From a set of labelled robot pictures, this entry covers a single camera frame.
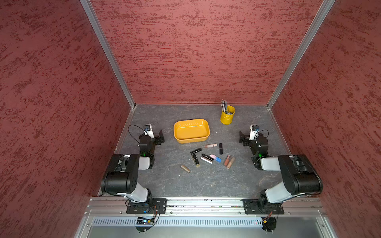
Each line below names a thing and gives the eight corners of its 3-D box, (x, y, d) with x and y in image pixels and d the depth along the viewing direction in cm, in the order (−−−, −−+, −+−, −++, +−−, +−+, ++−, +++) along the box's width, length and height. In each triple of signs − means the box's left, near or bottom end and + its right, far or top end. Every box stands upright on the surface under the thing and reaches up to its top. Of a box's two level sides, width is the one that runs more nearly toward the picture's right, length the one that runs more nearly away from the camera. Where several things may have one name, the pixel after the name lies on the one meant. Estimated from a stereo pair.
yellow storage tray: (173, 144, 100) (172, 139, 95) (175, 123, 111) (174, 118, 106) (209, 144, 100) (210, 139, 95) (208, 123, 111) (208, 118, 106)
